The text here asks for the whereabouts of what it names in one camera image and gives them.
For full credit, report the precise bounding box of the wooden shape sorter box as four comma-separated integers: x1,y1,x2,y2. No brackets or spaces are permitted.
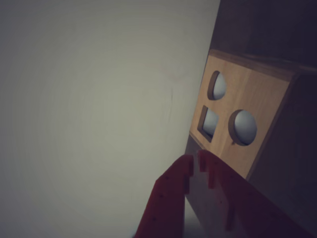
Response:
185,49,317,229

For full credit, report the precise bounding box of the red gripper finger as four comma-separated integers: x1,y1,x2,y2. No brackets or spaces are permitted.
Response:
133,154,194,238
197,149,315,238

